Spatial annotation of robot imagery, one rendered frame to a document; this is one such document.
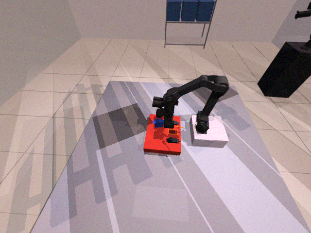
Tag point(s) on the blue micro servo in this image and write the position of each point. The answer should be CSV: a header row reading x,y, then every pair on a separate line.
x,y
158,123

